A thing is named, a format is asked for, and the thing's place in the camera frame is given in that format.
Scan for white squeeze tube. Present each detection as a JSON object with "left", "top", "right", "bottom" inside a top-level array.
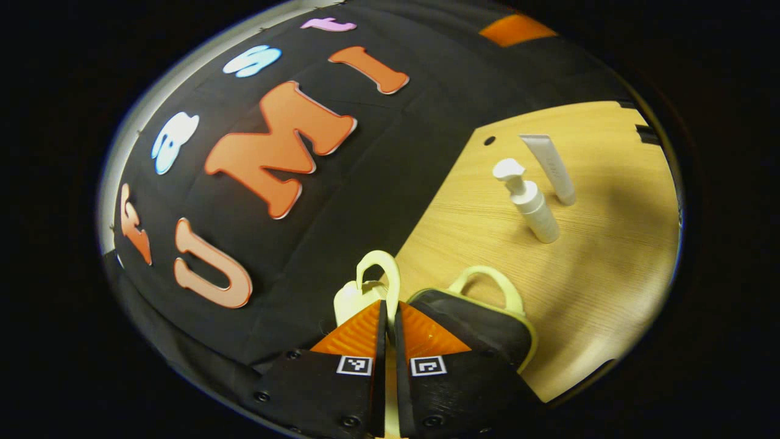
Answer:
[{"left": 519, "top": 134, "right": 576, "bottom": 206}]

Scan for pale yellow suitcase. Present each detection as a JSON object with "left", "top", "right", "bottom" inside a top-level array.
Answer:
[{"left": 334, "top": 250, "right": 538, "bottom": 439}]

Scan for white pump bottle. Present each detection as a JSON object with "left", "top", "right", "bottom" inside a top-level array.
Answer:
[{"left": 492, "top": 159, "right": 560, "bottom": 244}]

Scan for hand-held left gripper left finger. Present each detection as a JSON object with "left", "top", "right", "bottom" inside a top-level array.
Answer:
[{"left": 253, "top": 299, "right": 389, "bottom": 439}]

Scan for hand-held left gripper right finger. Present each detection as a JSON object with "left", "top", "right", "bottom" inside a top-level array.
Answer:
[{"left": 394, "top": 300, "right": 546, "bottom": 439}]

